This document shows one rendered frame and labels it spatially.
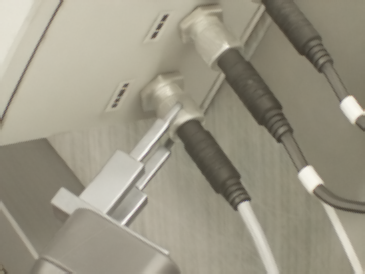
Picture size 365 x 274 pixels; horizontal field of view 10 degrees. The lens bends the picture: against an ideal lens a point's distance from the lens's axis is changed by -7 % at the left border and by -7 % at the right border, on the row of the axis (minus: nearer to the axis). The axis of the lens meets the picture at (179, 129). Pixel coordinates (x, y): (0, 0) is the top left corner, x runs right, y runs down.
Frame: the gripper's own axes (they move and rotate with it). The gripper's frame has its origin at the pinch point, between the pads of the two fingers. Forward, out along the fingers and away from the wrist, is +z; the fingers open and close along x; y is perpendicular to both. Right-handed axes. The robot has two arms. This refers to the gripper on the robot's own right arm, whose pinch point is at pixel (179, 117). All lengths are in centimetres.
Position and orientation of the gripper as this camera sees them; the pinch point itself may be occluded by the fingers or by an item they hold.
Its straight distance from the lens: 84.5
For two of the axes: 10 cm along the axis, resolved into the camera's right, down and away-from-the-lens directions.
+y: 8.2, 4.7, -3.2
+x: -0.3, -5.2, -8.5
